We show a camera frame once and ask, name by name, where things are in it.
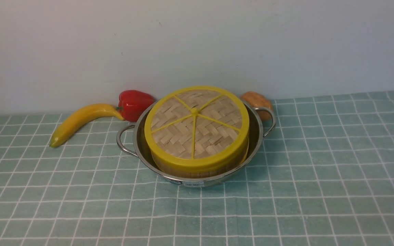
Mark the woven bamboo steamer lid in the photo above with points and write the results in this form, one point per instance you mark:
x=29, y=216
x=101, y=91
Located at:
x=197, y=127

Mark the bamboo steamer basket yellow rim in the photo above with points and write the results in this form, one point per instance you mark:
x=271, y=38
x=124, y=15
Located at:
x=208, y=171

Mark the stainless steel pot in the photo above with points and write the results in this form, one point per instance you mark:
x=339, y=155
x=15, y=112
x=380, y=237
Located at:
x=142, y=152

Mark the brown potato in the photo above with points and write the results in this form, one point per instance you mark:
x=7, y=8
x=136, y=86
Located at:
x=257, y=100

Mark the red bell pepper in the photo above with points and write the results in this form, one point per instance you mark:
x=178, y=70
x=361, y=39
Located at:
x=132, y=103

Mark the yellow banana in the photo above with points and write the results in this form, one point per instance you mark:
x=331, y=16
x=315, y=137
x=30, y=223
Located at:
x=79, y=118

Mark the green checkered tablecloth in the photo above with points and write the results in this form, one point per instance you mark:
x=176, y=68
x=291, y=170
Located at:
x=323, y=177

